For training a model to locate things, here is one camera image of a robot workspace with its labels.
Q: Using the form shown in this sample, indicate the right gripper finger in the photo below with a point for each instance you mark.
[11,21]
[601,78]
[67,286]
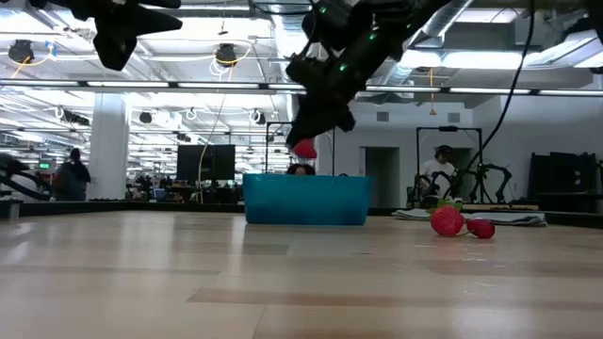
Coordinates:
[343,115]
[311,117]

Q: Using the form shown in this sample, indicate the red toy strawberry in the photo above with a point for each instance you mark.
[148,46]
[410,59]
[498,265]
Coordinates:
[446,221]
[306,150]

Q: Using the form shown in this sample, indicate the teal plastic tupperware container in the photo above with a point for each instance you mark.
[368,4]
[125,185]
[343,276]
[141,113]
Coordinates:
[306,200]

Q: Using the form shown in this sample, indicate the dark red toy cherry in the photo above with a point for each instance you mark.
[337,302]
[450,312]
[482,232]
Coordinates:
[480,229]

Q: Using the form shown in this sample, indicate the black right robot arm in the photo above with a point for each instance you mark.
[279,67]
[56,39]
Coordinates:
[358,19]

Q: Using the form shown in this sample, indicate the black background robot arm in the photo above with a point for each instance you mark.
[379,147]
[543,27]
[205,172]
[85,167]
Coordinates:
[14,167]
[494,169]
[431,181]

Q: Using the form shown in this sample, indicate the black ceiling spotlight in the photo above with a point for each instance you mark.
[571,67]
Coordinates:
[145,117]
[21,51]
[260,117]
[226,54]

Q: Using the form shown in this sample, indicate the person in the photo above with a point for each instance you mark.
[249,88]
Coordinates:
[70,176]
[301,169]
[440,169]

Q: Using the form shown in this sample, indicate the white building column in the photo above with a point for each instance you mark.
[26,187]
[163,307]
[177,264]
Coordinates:
[108,146]

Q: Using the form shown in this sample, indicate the black background monitor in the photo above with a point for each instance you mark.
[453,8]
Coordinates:
[207,165]

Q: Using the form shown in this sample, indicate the green exit sign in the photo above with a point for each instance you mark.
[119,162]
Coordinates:
[44,166]

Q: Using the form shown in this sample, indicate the grey folded cloth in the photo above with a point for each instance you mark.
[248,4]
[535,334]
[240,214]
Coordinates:
[513,219]

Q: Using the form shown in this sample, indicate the black cabinet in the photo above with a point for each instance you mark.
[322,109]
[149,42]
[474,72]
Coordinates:
[565,172]

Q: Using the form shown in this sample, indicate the black background rig frame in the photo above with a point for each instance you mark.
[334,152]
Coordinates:
[278,123]
[447,128]

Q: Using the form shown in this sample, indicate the square wall vent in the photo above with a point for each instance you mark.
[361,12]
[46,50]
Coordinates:
[453,117]
[382,116]

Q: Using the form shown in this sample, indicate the black aluminium table frame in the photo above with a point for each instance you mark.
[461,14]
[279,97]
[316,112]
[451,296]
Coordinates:
[118,207]

